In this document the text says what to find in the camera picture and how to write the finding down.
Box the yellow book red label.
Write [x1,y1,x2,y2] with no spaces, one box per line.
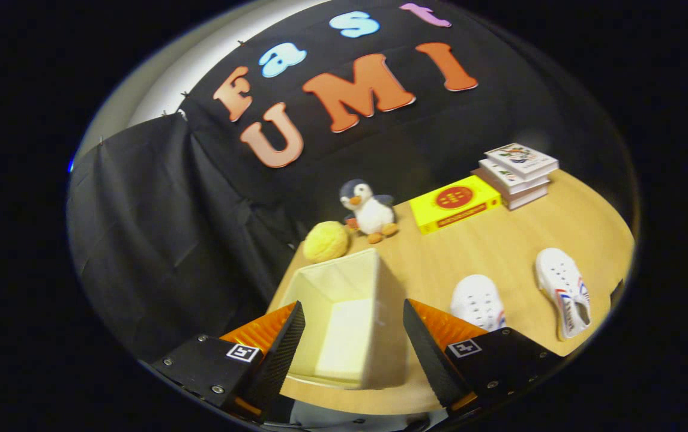
[409,175,502,235]

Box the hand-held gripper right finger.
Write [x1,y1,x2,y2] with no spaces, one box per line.
[403,298,563,421]

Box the white striped shoe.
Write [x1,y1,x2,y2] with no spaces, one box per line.
[535,248,592,340]
[449,274,507,332]

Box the yellow round plush toy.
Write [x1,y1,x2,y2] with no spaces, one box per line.
[303,221,350,263]

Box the penguin plush toy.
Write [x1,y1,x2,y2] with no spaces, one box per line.
[339,179,399,244]

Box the beige fabric storage box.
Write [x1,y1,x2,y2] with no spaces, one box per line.
[278,248,411,391]

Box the brown cover book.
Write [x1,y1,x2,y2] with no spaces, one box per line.
[471,168,550,211]

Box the white book floral cover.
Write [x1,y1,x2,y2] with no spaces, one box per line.
[484,142,560,181]

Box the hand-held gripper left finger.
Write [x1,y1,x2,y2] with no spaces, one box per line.
[148,301,306,424]

